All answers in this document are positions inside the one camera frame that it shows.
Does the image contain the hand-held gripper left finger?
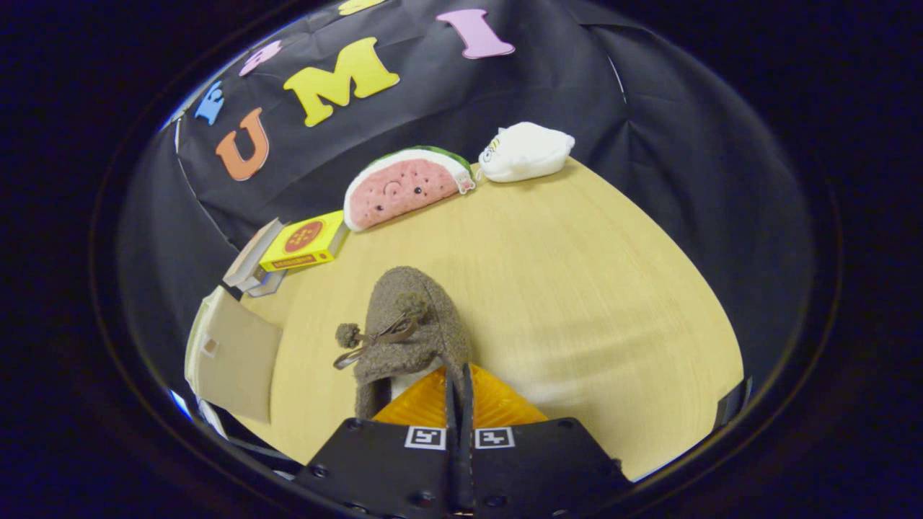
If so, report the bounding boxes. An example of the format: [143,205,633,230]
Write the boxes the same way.
[292,368,464,519]

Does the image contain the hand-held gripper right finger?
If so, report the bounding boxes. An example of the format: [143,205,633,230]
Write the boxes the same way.
[461,363,630,519]

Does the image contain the brown fuzzy shoe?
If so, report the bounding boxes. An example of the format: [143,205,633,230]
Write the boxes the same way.
[334,266,474,421]

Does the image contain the beige fabric storage box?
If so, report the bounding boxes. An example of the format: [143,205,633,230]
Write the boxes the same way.
[184,285,284,425]

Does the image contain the blue book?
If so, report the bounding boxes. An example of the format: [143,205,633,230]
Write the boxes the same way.
[247,270,288,298]

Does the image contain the grey book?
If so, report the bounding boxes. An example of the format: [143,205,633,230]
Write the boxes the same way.
[234,267,278,293]

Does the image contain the yellow book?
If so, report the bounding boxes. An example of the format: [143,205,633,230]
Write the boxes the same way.
[259,210,351,273]

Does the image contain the watermelon slice plush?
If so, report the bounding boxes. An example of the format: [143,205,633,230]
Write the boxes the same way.
[343,146,477,233]

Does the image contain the white plush toy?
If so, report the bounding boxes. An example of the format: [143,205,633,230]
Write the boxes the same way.
[477,122,576,184]

